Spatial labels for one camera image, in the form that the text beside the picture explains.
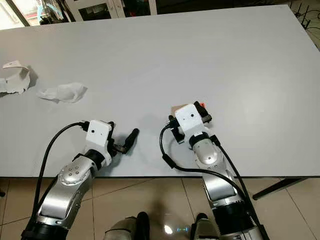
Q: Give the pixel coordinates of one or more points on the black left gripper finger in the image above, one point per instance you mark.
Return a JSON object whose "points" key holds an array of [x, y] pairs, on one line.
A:
{"points": [[131, 137]]}

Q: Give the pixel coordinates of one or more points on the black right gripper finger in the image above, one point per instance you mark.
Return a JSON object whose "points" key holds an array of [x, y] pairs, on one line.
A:
{"points": [[207, 119]]}

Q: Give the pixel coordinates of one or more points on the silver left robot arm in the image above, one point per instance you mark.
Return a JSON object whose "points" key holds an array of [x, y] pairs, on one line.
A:
{"points": [[65, 192]]}

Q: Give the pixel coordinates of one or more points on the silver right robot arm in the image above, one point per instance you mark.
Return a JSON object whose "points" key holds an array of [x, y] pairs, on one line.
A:
{"points": [[222, 187]]}

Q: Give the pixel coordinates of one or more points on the crumpled white tissue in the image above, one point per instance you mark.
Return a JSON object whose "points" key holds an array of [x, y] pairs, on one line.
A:
{"points": [[67, 92]]}

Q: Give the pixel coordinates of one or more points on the robot right leg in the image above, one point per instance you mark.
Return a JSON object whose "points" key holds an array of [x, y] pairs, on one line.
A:
{"points": [[205, 231]]}

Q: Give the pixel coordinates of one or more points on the white framed glass cabinet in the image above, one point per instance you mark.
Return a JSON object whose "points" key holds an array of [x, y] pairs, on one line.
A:
{"points": [[95, 10]]}

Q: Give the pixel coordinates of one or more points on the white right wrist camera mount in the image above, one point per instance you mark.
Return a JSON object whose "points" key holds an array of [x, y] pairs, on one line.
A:
{"points": [[191, 119]]}

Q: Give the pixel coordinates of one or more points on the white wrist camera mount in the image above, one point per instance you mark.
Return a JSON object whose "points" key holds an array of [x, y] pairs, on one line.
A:
{"points": [[99, 134], [191, 119]]}

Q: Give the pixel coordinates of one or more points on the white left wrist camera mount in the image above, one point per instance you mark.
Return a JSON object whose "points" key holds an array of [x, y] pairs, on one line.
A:
{"points": [[99, 134]]}

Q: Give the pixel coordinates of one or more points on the black table frame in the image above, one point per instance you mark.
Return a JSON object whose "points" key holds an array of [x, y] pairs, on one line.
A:
{"points": [[285, 189]]}

